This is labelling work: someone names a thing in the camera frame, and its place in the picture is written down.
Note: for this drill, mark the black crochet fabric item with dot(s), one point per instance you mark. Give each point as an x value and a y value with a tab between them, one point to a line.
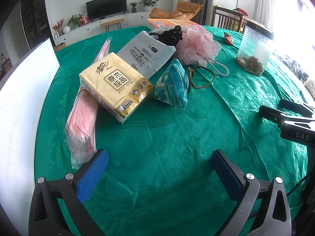
169	37

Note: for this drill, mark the cardboard box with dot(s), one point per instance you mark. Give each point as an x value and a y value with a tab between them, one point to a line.
59	47

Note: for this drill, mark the green plant red flowers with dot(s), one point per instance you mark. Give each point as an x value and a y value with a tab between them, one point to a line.
78	20

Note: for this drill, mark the red snack packet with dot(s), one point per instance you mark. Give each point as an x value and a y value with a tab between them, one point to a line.
228	39

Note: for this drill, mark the white tv cabinet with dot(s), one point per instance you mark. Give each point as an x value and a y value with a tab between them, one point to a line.
94	28

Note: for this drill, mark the large green potted plant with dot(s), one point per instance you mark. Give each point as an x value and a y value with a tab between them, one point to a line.
148	4

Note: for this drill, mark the black television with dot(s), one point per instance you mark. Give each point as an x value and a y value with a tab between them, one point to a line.
97	9

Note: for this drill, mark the orange lounge chair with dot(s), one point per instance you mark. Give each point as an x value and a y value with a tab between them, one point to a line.
183	11

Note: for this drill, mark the pink face mask pack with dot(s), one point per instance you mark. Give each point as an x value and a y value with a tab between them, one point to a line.
80	128

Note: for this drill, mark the green satin tablecloth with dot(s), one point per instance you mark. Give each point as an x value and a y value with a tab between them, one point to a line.
159	180

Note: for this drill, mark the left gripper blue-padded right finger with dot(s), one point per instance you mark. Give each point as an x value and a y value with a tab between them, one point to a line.
273	216

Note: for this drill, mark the pink mesh bath pouf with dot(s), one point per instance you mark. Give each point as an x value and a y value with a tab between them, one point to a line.
197	47

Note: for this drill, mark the wooden dining chair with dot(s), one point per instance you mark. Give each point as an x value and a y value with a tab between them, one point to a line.
228	19

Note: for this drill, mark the wooden bench stool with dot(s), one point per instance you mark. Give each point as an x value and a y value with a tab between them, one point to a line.
113	22

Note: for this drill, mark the grey wipes pack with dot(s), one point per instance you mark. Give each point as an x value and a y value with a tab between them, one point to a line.
146	54

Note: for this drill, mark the blue patterned triangular pouch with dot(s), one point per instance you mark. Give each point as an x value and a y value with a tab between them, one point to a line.
172	87

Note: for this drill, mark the red flowers white vase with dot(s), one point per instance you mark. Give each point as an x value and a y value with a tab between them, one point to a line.
59	27

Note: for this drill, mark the small potted plant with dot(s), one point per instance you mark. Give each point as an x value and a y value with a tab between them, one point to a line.
133	7

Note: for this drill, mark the white storage box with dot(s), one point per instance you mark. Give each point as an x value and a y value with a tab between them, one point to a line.
23	92

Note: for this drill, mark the clear jar black lid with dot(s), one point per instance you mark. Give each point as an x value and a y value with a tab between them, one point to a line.
255	48

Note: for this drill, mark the yellow tissue pack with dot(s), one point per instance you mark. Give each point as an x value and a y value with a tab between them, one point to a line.
117	86

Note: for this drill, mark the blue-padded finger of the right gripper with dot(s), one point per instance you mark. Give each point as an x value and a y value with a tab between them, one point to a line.
303	109
280	117

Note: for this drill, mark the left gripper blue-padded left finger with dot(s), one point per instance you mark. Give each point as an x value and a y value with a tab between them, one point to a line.
46	217

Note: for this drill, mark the orange book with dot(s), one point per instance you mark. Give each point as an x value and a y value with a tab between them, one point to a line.
153	24

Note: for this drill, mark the dark wooden bookshelf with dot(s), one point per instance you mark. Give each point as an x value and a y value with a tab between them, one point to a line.
35	22

